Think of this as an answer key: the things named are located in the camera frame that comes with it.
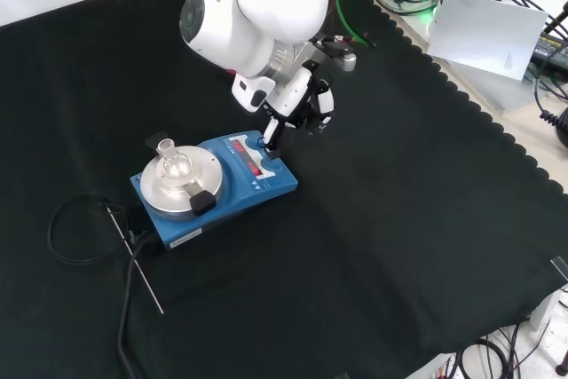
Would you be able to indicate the thin steel probe rod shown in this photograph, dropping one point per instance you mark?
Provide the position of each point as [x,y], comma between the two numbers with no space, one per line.
[137,263]

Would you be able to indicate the blue base heater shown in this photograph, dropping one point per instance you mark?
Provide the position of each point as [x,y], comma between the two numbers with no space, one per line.
[248,183]

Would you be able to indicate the clear round-bottom glass flask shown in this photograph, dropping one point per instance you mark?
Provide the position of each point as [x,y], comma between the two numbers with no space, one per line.
[175,167]

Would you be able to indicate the clear tape piece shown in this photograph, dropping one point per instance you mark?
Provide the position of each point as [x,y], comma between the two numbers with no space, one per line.
[560,268]

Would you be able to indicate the pale board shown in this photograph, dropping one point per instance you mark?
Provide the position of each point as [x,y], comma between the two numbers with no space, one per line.
[483,37]

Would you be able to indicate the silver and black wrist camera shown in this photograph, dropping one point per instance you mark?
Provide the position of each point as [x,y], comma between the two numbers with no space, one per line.
[344,57]

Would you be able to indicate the black power adapter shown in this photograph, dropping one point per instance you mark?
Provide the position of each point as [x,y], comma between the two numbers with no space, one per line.
[552,48]

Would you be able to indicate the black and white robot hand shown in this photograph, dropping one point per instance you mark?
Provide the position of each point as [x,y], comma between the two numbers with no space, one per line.
[288,99]

